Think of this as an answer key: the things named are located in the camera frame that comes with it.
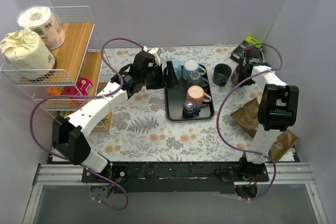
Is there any light blue faceted mug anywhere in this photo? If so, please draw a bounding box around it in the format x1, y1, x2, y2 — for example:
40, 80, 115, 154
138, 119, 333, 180
172, 59, 182, 80

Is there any pink mug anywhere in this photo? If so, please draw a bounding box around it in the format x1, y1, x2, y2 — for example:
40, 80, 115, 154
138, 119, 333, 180
186, 86, 212, 108

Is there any dark grey mug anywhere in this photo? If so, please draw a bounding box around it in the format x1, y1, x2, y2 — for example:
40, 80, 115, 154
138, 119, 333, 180
212, 63, 232, 87

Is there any small dark blue mug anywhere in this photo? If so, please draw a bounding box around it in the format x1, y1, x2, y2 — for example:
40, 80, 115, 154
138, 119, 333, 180
182, 100, 200, 119

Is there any purple mug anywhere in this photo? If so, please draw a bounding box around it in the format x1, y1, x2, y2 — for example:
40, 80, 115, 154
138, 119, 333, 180
231, 65, 243, 85

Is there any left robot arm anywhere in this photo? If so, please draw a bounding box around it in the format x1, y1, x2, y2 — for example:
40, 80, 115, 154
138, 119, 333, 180
52, 51, 178, 182

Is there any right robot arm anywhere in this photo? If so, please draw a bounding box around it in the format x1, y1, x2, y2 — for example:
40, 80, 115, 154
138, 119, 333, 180
237, 47, 299, 181

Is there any blue mug white base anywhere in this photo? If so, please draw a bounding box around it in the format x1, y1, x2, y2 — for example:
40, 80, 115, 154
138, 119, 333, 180
182, 60, 206, 80

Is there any grey-blue faceted mug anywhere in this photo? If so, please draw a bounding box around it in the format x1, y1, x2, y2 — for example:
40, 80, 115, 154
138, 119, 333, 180
186, 71, 208, 88

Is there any black green box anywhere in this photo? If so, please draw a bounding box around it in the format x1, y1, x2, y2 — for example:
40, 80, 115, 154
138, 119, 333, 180
230, 36, 260, 64

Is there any black rectangular tray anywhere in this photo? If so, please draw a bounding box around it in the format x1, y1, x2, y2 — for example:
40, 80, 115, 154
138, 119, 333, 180
163, 67, 215, 122

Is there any floral table mat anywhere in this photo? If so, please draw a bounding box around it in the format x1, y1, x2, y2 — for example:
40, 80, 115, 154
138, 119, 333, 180
51, 45, 295, 162

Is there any brown coffee bag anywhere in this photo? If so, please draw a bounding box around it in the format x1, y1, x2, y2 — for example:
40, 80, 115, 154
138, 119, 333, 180
231, 98, 299, 163

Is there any pink snack box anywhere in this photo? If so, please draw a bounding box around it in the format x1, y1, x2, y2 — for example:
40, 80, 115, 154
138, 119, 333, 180
61, 77, 93, 99

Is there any orange snack packet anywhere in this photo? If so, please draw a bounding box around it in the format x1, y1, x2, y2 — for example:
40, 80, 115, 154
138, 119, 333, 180
47, 86, 65, 96

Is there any colourful sponge pack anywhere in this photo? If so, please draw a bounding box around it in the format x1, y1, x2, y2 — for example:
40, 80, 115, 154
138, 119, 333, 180
56, 111, 71, 118

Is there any white toilet paper roll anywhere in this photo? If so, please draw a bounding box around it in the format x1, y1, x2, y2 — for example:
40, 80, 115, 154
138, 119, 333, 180
17, 6, 66, 50

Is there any cream wrapped paper roll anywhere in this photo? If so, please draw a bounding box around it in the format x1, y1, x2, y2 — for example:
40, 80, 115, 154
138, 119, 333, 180
1, 27, 57, 80

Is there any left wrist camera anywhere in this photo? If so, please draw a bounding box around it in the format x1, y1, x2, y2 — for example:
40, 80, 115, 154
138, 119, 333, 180
142, 46, 162, 65

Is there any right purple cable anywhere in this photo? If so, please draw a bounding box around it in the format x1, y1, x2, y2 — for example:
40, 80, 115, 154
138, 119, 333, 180
216, 43, 284, 201

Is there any purple cable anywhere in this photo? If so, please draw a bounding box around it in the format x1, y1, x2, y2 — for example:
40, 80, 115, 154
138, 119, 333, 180
216, 43, 284, 201
29, 37, 148, 211

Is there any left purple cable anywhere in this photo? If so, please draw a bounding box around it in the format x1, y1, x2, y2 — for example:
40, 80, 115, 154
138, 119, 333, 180
29, 37, 148, 211

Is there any white wire shelf rack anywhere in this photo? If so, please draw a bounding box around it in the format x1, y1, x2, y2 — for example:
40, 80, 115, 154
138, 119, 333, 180
0, 5, 118, 133

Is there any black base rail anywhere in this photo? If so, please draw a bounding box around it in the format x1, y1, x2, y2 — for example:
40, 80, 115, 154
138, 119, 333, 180
39, 159, 313, 195

